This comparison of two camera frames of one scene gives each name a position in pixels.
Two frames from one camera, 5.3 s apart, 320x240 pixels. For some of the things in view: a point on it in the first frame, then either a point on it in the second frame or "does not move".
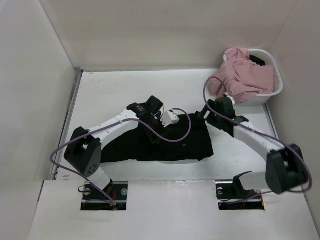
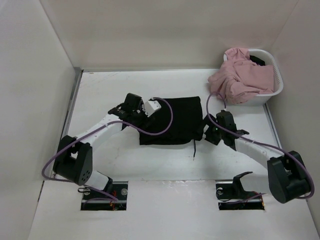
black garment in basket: (257, 60) does not move
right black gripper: (209, 119) to (209, 137)
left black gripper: (158, 117) to (141, 108)
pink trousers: (240, 78) does not move
